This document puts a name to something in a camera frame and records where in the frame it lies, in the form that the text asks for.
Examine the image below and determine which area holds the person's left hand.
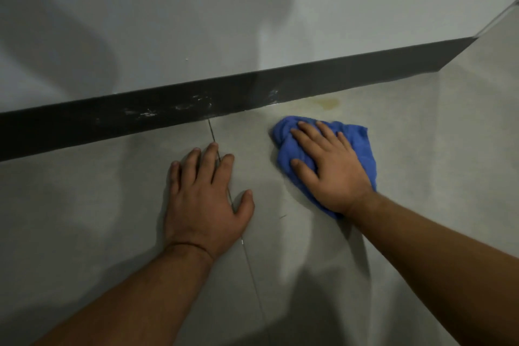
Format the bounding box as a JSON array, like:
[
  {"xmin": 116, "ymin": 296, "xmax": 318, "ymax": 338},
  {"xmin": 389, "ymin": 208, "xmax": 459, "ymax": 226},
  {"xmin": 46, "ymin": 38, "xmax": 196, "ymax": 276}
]
[{"xmin": 164, "ymin": 142, "xmax": 255, "ymax": 261}]

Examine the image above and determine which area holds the person's right hand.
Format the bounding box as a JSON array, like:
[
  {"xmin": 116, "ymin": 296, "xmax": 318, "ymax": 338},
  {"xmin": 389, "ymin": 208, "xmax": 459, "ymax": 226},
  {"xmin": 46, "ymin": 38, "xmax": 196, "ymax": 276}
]
[{"xmin": 290, "ymin": 121, "xmax": 374, "ymax": 216}]

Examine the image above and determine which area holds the blue cleaning cloth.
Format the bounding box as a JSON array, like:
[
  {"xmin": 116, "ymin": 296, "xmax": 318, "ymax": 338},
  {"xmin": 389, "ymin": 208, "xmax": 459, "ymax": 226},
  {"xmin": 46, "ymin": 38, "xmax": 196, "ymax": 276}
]
[{"xmin": 271, "ymin": 116, "xmax": 378, "ymax": 219}]

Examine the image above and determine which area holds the person's right forearm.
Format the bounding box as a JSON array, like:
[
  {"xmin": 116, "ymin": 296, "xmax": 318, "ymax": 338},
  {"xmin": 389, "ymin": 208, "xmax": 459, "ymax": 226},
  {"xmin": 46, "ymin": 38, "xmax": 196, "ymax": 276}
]
[{"xmin": 345, "ymin": 191, "xmax": 519, "ymax": 346}]

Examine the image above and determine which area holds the person's left forearm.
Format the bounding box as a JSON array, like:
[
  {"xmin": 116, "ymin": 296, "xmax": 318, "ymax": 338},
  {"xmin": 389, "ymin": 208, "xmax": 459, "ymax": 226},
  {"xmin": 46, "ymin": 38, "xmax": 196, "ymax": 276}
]
[{"xmin": 32, "ymin": 243, "xmax": 214, "ymax": 346}]

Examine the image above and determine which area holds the dark grey baseboard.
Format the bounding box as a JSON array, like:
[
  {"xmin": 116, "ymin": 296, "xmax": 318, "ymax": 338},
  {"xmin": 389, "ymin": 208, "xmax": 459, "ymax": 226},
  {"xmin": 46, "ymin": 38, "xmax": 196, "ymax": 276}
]
[{"xmin": 0, "ymin": 36, "xmax": 479, "ymax": 162}]

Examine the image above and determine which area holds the thin dark wrist band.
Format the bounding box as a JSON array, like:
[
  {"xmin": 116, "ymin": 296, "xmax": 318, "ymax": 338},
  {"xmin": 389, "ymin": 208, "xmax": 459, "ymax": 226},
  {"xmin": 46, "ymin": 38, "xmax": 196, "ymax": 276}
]
[{"xmin": 165, "ymin": 241, "xmax": 214, "ymax": 261}]

